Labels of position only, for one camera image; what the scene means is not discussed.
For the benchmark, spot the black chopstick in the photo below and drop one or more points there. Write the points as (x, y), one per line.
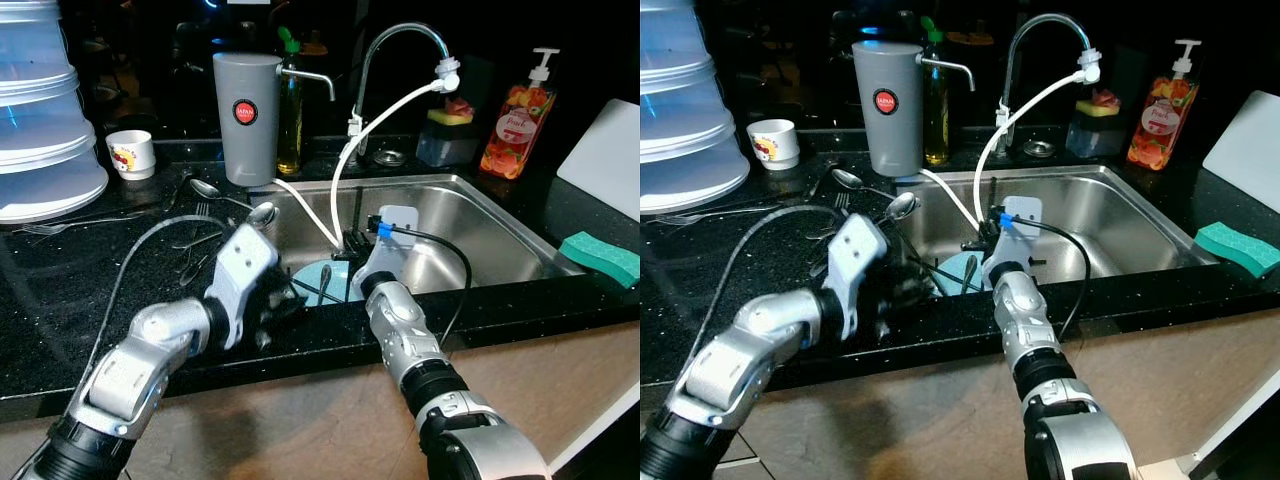
(320, 293)
(950, 270)

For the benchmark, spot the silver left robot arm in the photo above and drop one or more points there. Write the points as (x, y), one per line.
(760, 335)
(150, 335)

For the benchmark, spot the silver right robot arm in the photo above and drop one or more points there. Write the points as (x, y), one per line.
(400, 330)
(1025, 320)

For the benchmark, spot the light blue plate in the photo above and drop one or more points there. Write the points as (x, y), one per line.
(340, 285)
(955, 275)

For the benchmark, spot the silver spoon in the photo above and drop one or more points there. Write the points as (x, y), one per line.
(848, 179)
(902, 206)
(205, 188)
(263, 215)

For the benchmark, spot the round chrome hole cap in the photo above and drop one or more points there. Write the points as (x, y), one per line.
(1038, 148)
(389, 158)

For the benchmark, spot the stainless steel sink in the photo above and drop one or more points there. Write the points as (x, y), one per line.
(1120, 215)
(480, 225)

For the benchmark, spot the dark sponge holder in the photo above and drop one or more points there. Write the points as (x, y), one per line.
(1092, 137)
(443, 145)

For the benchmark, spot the oil bottle with green cap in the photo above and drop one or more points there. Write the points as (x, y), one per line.
(935, 115)
(290, 125)

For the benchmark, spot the grey jug with red label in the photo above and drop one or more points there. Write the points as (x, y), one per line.
(887, 135)
(247, 140)

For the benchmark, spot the yellow sponge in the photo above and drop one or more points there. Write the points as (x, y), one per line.
(442, 118)
(1088, 108)

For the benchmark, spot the pink scrubber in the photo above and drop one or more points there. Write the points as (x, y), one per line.
(460, 105)
(1105, 96)

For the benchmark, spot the chrome gooseneck faucet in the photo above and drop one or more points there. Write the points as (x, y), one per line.
(1010, 62)
(366, 70)

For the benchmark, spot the small chrome tap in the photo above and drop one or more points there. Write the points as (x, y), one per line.
(312, 74)
(952, 65)

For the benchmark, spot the white printed cup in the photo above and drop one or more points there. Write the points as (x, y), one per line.
(130, 155)
(774, 145)

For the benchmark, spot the peach soap pump bottle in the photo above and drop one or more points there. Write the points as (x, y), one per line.
(1160, 120)
(515, 130)

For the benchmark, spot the silver fork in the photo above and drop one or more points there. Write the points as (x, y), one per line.
(60, 225)
(700, 215)

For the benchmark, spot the green sponge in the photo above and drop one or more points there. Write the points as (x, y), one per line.
(1235, 248)
(600, 258)

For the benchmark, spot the white cutting board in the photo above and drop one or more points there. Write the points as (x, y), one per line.
(605, 160)
(1245, 145)

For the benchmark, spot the stacked translucent plastic containers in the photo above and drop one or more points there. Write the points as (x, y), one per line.
(685, 110)
(40, 120)

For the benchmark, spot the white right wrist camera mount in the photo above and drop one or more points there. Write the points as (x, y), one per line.
(385, 262)
(1008, 260)

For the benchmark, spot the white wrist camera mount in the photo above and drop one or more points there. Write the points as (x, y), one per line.
(245, 270)
(1008, 260)
(385, 262)
(858, 255)

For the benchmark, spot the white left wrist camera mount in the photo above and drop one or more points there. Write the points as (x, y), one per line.
(858, 255)
(245, 270)

